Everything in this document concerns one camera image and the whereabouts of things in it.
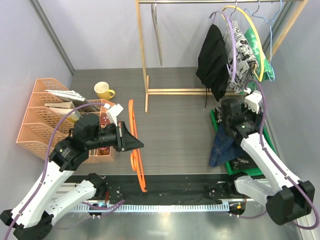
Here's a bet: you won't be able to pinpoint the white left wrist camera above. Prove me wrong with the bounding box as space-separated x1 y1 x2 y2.
103 103 124 127

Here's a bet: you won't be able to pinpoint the blue denim jeans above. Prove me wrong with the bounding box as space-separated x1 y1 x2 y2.
208 114 266 168

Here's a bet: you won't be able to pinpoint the blue wire hanger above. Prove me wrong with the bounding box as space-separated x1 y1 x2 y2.
243 0 283 65

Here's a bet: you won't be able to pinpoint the orange file organizer rack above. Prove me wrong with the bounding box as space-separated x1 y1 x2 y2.
15 77 83 161

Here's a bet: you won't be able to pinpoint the green hanging garment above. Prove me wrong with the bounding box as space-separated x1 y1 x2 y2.
234 27 275 93

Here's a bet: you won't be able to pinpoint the pink capped bottle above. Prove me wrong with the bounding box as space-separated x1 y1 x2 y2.
98 147 110 155

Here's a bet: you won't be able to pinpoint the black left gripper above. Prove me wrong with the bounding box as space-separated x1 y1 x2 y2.
86 121 144 152

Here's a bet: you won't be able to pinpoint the yellow plastic hanger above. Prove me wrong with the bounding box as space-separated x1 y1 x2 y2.
222 5 268 83

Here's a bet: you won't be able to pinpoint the black white patterned trousers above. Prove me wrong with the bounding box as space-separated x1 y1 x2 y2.
212 106 253 167

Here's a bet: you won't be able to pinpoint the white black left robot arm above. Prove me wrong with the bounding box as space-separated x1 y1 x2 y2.
0 113 144 240

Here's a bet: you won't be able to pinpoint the orange compartment basket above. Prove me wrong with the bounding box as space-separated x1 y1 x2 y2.
85 99 116 164

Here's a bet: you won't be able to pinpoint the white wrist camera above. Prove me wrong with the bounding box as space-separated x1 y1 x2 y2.
103 103 124 127
244 90 263 114

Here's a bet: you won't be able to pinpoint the purple plastic hanger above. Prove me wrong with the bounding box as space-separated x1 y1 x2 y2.
209 11 237 83

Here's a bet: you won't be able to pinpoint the wooden clothes rack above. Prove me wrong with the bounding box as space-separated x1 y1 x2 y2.
135 0 307 111

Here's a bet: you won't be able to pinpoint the black drawstring cord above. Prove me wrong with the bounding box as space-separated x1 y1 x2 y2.
202 86 210 111

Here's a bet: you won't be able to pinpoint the clear acrylic hanger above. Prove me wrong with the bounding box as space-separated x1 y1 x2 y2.
151 3 163 67

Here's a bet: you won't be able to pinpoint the papers in organizer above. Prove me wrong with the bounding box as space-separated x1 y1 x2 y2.
44 89 100 123

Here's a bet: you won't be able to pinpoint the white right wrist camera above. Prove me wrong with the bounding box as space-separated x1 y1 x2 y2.
244 90 263 114

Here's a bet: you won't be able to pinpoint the orange plastic hanger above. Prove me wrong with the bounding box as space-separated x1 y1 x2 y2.
128 99 148 193

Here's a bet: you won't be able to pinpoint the white black printed garment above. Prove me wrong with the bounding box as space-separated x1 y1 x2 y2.
226 20 259 93

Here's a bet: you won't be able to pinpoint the yellow mug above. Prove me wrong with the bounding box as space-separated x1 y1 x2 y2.
94 81 116 101

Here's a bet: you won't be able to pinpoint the green plastic tray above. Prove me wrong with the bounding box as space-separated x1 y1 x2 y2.
208 106 263 177

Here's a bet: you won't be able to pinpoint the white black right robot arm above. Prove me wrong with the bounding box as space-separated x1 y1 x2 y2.
221 98 315 226

